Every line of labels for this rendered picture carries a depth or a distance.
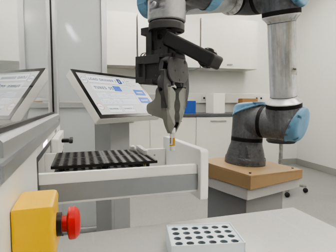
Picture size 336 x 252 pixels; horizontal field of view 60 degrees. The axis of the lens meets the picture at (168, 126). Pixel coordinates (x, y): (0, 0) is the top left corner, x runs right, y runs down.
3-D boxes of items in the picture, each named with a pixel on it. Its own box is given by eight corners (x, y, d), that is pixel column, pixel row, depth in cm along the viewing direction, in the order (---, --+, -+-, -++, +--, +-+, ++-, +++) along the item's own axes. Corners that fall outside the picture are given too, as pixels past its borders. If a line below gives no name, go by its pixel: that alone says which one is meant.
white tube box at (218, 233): (229, 240, 57) (230, 221, 56) (245, 264, 48) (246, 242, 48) (166, 244, 55) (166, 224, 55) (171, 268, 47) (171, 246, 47)
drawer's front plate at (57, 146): (64, 158, 111) (63, 129, 111) (59, 176, 84) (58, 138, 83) (59, 158, 111) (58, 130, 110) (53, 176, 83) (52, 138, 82)
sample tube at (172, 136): (168, 150, 58) (168, 127, 58) (171, 150, 59) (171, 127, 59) (173, 151, 57) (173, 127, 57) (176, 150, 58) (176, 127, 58)
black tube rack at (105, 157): (141, 171, 82) (141, 148, 82) (157, 188, 65) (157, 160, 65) (57, 177, 76) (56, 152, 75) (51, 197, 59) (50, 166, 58)
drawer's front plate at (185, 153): (168, 170, 91) (168, 135, 90) (208, 200, 63) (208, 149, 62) (163, 171, 90) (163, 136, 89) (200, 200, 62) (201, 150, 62)
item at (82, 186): (164, 167, 88) (164, 147, 88) (197, 191, 64) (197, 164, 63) (18, 177, 77) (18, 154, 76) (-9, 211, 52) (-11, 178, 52)
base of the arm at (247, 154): (246, 158, 121) (248, 134, 120) (274, 166, 107) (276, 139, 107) (216, 159, 114) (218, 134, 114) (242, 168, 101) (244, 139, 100)
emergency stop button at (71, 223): (80, 230, 39) (80, 201, 39) (81, 243, 35) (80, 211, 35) (57, 233, 38) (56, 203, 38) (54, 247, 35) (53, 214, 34)
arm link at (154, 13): (192, 4, 58) (170, -9, 51) (192, 28, 58) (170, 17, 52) (162, 11, 62) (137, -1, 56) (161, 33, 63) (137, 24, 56)
